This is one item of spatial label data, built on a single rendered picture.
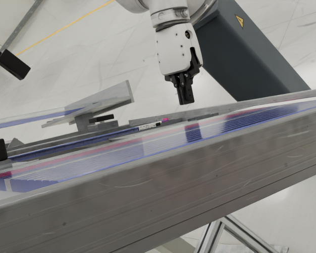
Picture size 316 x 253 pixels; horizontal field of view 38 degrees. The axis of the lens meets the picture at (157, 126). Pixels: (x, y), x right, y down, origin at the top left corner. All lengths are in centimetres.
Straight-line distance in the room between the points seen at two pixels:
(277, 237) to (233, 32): 71
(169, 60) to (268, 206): 87
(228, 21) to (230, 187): 100
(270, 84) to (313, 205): 44
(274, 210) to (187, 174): 136
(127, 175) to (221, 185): 9
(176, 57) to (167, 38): 5
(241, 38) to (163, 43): 41
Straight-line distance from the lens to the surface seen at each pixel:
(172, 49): 99
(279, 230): 164
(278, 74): 148
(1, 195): 42
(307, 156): 46
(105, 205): 31
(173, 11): 99
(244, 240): 146
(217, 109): 90
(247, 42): 139
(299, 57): 216
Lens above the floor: 120
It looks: 28 degrees down
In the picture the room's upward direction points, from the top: 50 degrees counter-clockwise
